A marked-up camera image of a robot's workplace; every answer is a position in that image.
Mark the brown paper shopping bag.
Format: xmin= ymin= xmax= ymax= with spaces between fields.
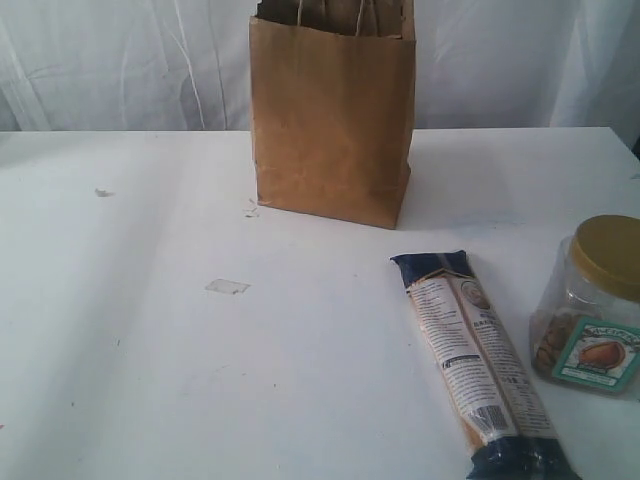
xmin=249 ymin=1 xmax=416 ymax=229

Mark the long pasta packet dark blue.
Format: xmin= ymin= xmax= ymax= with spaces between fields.
xmin=392 ymin=250 xmax=578 ymax=479

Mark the clear nut jar gold lid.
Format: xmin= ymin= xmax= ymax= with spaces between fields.
xmin=529 ymin=214 xmax=639 ymax=400

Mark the white backdrop curtain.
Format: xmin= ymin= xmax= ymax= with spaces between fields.
xmin=1 ymin=1 xmax=639 ymax=143

